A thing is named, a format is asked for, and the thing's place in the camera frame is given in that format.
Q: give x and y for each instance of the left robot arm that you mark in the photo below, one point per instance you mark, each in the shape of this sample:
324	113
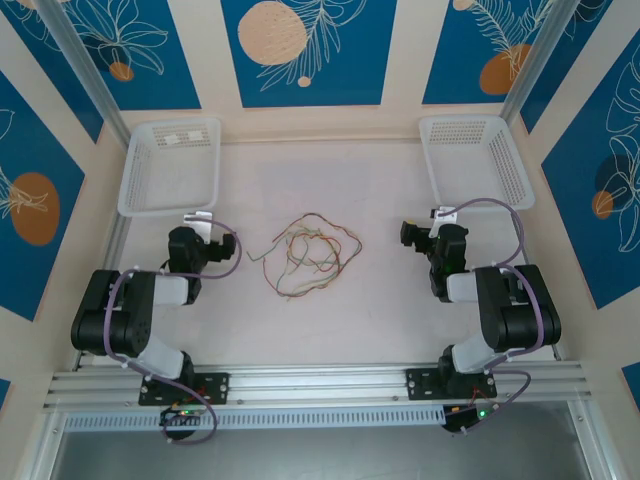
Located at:
125	310

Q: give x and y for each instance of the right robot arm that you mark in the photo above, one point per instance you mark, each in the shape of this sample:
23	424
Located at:
520	320

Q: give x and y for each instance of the white perforated plastic basket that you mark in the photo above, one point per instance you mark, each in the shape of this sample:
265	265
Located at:
170	170
465	160

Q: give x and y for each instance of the grey metal panel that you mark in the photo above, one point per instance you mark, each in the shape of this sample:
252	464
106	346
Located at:
320	455

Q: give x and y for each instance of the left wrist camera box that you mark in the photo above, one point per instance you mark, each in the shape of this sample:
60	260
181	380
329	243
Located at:
197	222

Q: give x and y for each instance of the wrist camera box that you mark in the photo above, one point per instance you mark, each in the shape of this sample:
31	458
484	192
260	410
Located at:
445	216
197	222

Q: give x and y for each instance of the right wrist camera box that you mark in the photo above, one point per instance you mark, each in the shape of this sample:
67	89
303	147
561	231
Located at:
445	216

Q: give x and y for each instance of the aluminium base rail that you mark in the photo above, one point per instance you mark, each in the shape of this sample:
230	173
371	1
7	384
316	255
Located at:
320	380

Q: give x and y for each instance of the aluminium frame post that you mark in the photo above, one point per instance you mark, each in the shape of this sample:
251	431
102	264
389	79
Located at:
530	60
85	65

